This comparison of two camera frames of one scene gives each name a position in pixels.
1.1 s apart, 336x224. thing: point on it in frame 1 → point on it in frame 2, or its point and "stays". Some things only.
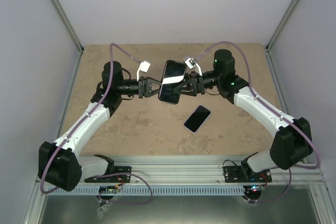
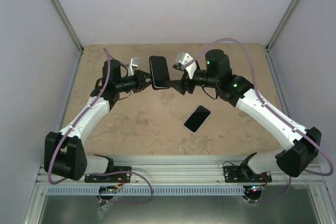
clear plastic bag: [101, 209] stays
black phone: [174, 72] → [159, 72]
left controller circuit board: [108, 189] stays
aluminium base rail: [199, 170] stays
